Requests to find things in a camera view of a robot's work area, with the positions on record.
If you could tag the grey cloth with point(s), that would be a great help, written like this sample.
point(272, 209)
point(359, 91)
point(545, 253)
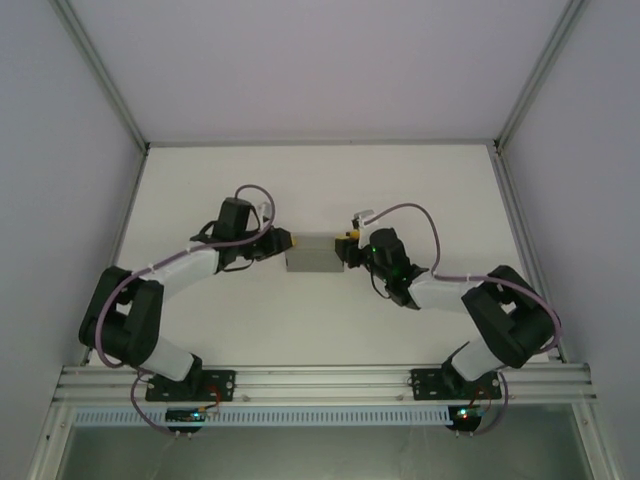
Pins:
point(312, 252)

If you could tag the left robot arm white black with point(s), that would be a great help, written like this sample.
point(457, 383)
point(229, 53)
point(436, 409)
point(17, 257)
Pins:
point(190, 265)

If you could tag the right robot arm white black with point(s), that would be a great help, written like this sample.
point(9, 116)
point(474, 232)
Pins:
point(440, 292)

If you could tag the right circuit board green light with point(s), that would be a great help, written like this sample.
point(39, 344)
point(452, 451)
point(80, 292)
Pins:
point(467, 415)

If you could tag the circuit board green light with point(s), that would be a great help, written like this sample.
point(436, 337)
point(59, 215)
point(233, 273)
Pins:
point(190, 415)
point(467, 415)

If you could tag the left circuit board green light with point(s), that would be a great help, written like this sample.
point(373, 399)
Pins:
point(190, 415)

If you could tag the grey metal panel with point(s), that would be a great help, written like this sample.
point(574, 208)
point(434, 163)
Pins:
point(320, 455)

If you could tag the aluminium table edge rail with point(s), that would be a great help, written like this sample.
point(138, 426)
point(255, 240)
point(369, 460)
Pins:
point(520, 240)
point(125, 240)

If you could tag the aluminium mounting rail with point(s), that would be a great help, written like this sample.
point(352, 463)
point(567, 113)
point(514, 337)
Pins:
point(320, 382)

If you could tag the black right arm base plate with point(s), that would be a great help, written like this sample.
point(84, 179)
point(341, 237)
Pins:
point(425, 385)

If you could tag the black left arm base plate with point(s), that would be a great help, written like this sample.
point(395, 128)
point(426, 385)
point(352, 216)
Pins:
point(220, 385)

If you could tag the aluminium frame post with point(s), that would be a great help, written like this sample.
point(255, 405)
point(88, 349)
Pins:
point(542, 70)
point(102, 75)

